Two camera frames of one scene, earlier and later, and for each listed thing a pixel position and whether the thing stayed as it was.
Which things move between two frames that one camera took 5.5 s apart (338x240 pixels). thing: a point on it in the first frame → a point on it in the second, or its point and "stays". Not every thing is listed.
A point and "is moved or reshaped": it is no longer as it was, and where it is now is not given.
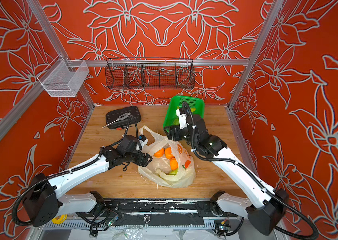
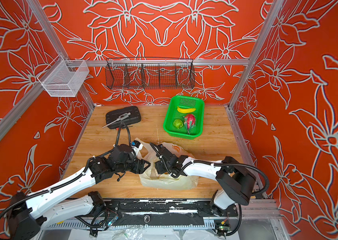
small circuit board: x=222 y=226 stays
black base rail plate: x=184 y=212 stays
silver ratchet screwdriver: x=119 y=118 stays
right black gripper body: x=184 y=134 → x=161 y=168
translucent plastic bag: x=172 y=165 is moved or reshaped
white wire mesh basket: x=64 y=78 stays
